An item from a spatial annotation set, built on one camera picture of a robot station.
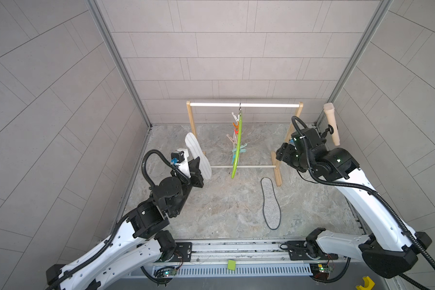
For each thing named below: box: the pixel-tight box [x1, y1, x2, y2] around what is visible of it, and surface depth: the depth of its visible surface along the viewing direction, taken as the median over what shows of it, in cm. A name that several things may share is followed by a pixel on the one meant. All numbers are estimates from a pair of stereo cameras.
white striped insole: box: [184, 132, 213, 181], surface depth 62 cm
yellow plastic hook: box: [355, 276, 376, 290], surface depth 64 cm
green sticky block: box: [227, 259, 236, 271], surface depth 69 cm
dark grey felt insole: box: [260, 177, 282, 231], surface depth 84 cm
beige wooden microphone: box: [323, 102, 341, 147], surface depth 88 cm
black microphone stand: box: [320, 124, 335, 139], surface depth 91 cm
